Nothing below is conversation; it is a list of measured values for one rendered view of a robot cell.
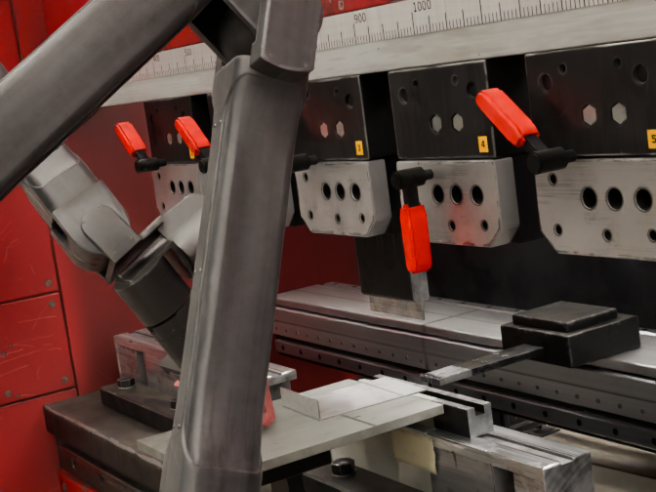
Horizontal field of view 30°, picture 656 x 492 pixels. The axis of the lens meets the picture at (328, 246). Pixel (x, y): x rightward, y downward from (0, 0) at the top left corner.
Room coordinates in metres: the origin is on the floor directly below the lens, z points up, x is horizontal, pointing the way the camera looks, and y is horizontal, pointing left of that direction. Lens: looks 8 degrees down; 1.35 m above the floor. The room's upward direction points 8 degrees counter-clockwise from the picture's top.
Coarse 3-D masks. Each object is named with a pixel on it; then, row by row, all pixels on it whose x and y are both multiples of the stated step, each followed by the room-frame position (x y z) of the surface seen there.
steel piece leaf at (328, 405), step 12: (360, 384) 1.32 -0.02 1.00; (288, 396) 1.26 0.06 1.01; (300, 396) 1.24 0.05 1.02; (312, 396) 1.30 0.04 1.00; (324, 396) 1.29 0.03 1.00; (336, 396) 1.28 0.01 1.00; (348, 396) 1.28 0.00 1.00; (360, 396) 1.27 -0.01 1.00; (372, 396) 1.26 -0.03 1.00; (384, 396) 1.26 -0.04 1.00; (396, 396) 1.25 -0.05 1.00; (288, 408) 1.27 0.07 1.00; (300, 408) 1.24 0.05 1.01; (312, 408) 1.21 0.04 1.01; (324, 408) 1.24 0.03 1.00; (336, 408) 1.24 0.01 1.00; (348, 408) 1.23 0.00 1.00; (360, 408) 1.23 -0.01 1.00
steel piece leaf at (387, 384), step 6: (384, 378) 1.33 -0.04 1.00; (366, 384) 1.32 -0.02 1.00; (372, 384) 1.32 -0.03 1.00; (378, 384) 1.31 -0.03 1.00; (384, 384) 1.31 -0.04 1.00; (390, 384) 1.30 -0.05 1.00; (396, 384) 1.30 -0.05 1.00; (402, 384) 1.30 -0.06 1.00; (408, 384) 1.29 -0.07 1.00; (390, 390) 1.28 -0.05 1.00; (396, 390) 1.27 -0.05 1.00; (402, 390) 1.27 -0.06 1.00; (408, 390) 1.27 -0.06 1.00; (414, 390) 1.26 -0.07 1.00; (420, 390) 1.26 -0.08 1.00
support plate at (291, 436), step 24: (336, 384) 1.34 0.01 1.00; (384, 408) 1.22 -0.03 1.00; (408, 408) 1.21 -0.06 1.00; (432, 408) 1.20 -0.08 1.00; (168, 432) 1.24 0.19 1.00; (264, 432) 1.19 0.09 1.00; (288, 432) 1.18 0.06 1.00; (312, 432) 1.17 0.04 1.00; (336, 432) 1.16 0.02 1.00; (360, 432) 1.15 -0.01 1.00; (264, 456) 1.11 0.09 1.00; (288, 456) 1.11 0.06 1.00
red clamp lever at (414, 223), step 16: (400, 176) 1.11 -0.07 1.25; (416, 176) 1.12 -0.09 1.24; (432, 176) 1.13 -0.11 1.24; (416, 192) 1.12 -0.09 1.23; (416, 208) 1.12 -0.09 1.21; (400, 224) 1.12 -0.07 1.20; (416, 224) 1.11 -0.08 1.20; (416, 240) 1.11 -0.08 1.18; (416, 256) 1.11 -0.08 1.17; (416, 272) 1.12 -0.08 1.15
